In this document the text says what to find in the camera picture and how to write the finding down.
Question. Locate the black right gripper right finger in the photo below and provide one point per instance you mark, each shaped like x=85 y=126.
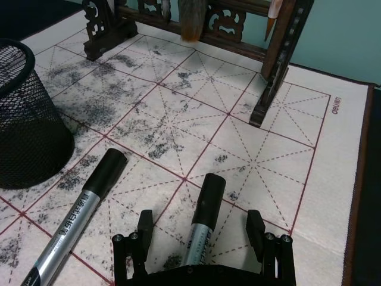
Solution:
x=256 y=235

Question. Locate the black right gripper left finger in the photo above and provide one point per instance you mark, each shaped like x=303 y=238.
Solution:
x=145 y=226

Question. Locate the silver marker with black cap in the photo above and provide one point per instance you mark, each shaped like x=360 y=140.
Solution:
x=207 y=202
x=98 y=181

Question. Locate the white gridded calligraphy felt mat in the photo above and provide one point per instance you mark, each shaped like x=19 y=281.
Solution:
x=208 y=128

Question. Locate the black mesh pen cup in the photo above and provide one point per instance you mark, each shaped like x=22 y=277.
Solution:
x=26 y=125

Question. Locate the dark carved wooden brush rack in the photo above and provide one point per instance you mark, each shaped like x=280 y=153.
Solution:
x=279 y=59

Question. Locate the large grey-brown calligraphy brush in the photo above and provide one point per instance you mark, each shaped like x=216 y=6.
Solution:
x=192 y=21

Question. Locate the small orange-tipped calligraphy brush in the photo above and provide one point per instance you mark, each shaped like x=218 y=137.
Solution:
x=271 y=21

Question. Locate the white-haired calligraphy brush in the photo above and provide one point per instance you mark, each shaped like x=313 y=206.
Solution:
x=166 y=9

